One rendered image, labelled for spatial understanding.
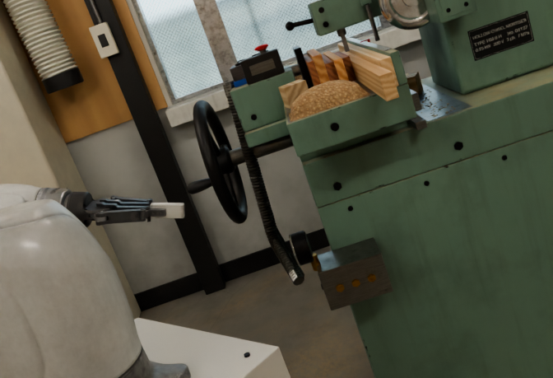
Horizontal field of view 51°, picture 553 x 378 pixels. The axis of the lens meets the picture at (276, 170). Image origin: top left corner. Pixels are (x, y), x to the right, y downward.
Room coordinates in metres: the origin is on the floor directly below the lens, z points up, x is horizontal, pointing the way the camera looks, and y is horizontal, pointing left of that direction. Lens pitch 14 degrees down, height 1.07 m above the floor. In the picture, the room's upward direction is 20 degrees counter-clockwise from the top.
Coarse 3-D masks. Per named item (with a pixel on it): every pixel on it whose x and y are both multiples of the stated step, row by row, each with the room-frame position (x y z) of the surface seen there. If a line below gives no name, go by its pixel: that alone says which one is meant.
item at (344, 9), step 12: (324, 0) 1.22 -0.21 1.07; (336, 0) 1.21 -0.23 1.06; (348, 0) 1.21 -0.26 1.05; (372, 0) 1.21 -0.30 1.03; (312, 12) 1.22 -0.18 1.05; (324, 12) 1.22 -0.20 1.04; (336, 12) 1.22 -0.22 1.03; (348, 12) 1.21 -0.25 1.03; (360, 12) 1.21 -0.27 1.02; (372, 12) 1.21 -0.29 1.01; (324, 24) 1.21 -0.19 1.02; (336, 24) 1.22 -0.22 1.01; (348, 24) 1.21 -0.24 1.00
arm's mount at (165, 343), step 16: (144, 320) 0.89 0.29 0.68; (144, 336) 0.83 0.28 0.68; (160, 336) 0.81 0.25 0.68; (176, 336) 0.79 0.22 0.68; (192, 336) 0.78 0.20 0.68; (208, 336) 0.76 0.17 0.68; (224, 336) 0.74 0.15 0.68; (160, 352) 0.75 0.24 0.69; (176, 352) 0.74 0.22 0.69; (192, 352) 0.72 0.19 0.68; (208, 352) 0.71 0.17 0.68; (224, 352) 0.70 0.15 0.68; (240, 352) 0.68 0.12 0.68; (256, 352) 0.67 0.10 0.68; (272, 352) 0.66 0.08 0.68; (192, 368) 0.68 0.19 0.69; (208, 368) 0.67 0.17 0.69; (224, 368) 0.66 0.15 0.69; (240, 368) 0.64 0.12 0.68; (256, 368) 0.64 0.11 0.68; (272, 368) 0.65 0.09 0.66
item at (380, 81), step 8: (352, 64) 1.14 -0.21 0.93; (360, 64) 1.04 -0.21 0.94; (368, 64) 1.00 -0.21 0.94; (360, 72) 1.05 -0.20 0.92; (368, 72) 0.95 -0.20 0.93; (376, 72) 0.88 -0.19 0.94; (384, 72) 0.85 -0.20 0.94; (392, 72) 0.84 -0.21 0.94; (360, 80) 1.08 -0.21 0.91; (368, 80) 0.98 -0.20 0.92; (376, 80) 0.88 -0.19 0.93; (384, 80) 0.84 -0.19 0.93; (392, 80) 0.84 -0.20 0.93; (376, 88) 0.91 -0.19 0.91; (384, 88) 0.84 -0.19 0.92; (392, 88) 0.84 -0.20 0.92; (384, 96) 0.85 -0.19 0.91; (392, 96) 0.84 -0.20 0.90
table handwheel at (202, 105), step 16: (208, 112) 1.32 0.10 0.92; (208, 128) 1.19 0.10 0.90; (208, 144) 1.15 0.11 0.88; (224, 144) 1.38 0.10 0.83; (272, 144) 1.25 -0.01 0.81; (288, 144) 1.25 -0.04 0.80; (208, 160) 1.14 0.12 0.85; (224, 160) 1.25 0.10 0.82; (240, 160) 1.26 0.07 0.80; (224, 176) 1.25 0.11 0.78; (240, 176) 1.38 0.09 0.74; (224, 192) 1.14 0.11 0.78; (240, 192) 1.34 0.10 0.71; (224, 208) 1.16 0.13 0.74; (240, 208) 1.27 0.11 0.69
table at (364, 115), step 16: (368, 96) 0.94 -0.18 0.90; (400, 96) 0.93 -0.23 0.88; (288, 112) 1.05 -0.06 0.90; (320, 112) 0.94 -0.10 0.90; (336, 112) 0.94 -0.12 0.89; (352, 112) 0.94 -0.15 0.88; (368, 112) 0.94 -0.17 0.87; (384, 112) 0.93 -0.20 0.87; (400, 112) 0.93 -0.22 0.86; (256, 128) 1.18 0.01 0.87; (272, 128) 1.16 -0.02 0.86; (288, 128) 0.95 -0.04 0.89; (304, 128) 0.94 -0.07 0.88; (320, 128) 0.94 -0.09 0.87; (336, 128) 0.94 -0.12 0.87; (352, 128) 0.94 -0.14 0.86; (368, 128) 0.94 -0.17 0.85; (256, 144) 1.16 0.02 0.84; (304, 144) 0.94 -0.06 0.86; (320, 144) 0.94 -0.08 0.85
